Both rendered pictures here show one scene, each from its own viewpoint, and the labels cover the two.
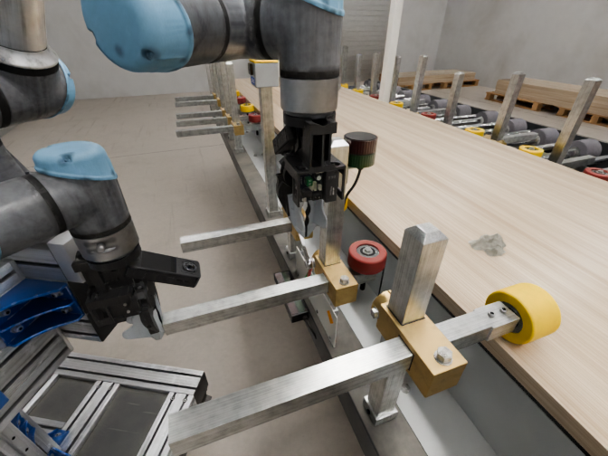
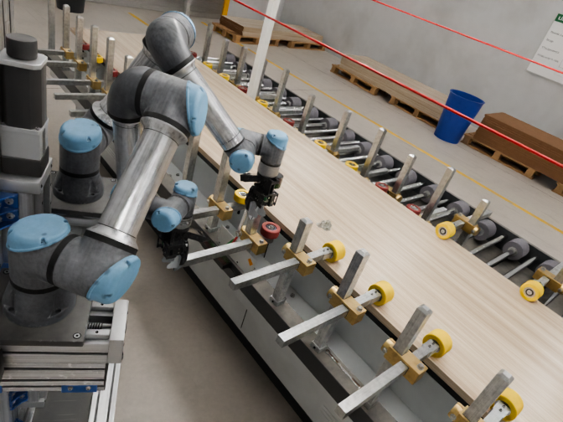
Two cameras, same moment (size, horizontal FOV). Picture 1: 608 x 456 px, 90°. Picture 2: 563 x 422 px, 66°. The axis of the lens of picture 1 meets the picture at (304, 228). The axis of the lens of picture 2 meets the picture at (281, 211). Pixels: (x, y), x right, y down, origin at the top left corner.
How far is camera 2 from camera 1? 1.16 m
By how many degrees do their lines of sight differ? 25
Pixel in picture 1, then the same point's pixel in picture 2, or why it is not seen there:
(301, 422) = (196, 357)
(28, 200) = (185, 206)
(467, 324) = (316, 254)
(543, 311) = (339, 249)
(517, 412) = not seen: hidden behind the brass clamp
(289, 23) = (271, 151)
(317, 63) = (276, 163)
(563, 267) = (353, 235)
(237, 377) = (136, 334)
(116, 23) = (241, 164)
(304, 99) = (270, 172)
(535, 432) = not seen: hidden behind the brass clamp
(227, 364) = not seen: hidden behind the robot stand
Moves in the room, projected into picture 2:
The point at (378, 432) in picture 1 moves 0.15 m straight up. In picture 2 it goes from (277, 308) to (288, 280)
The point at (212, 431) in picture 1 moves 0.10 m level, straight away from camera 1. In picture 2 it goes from (245, 281) to (223, 265)
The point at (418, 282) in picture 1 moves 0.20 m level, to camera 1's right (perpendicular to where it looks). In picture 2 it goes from (302, 237) to (350, 237)
